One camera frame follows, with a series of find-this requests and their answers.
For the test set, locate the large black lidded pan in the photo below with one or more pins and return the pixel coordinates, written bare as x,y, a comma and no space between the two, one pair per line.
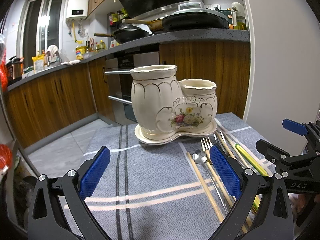
186,19

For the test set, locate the grey kitchen countertop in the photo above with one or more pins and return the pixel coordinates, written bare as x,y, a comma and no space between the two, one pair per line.
176,36

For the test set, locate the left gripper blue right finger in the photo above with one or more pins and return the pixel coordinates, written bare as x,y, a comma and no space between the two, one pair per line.
230,179

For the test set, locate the stainless built-in oven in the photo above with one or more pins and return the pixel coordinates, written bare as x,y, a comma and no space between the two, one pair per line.
119,80

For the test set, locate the yellow oil bottle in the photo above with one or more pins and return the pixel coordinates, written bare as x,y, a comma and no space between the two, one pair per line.
79,52

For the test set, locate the grey striped table cloth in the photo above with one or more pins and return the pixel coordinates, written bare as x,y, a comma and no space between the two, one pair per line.
146,192

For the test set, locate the red plastic bag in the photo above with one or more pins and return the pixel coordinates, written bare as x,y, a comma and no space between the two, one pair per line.
4,78

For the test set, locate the yellow green plastic utensil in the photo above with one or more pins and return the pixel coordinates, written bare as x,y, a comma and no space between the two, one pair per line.
251,160

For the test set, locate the black wok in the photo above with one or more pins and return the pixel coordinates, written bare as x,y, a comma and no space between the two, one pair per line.
126,34

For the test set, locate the silver flower spoon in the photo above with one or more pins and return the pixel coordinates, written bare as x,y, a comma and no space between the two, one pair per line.
200,157

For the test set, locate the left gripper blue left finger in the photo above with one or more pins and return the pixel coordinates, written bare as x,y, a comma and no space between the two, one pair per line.
91,171

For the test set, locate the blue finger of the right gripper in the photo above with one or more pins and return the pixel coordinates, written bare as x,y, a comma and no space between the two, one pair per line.
295,127
272,153

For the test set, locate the cream ceramic utensil holder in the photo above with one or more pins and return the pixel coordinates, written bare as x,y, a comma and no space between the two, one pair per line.
167,108

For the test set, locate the gold fork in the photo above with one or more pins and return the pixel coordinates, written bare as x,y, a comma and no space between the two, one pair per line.
219,142

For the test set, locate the white water heater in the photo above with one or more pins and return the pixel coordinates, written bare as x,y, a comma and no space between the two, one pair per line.
77,9

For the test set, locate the oil dispenser bottle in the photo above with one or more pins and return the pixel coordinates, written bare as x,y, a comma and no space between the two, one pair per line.
238,16

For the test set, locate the silver steel fork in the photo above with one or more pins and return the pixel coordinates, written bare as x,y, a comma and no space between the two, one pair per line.
204,145

